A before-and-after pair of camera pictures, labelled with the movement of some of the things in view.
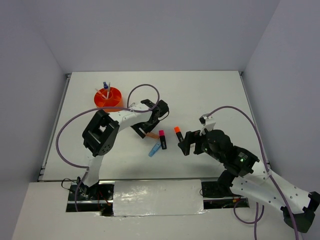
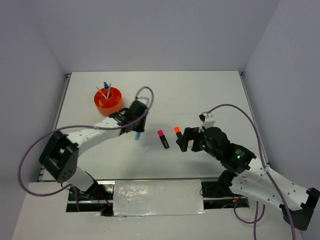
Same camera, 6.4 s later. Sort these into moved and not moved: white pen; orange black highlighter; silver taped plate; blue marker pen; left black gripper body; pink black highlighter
Moved: blue marker pen; left black gripper body
Not moved: white pen; pink black highlighter; silver taped plate; orange black highlighter
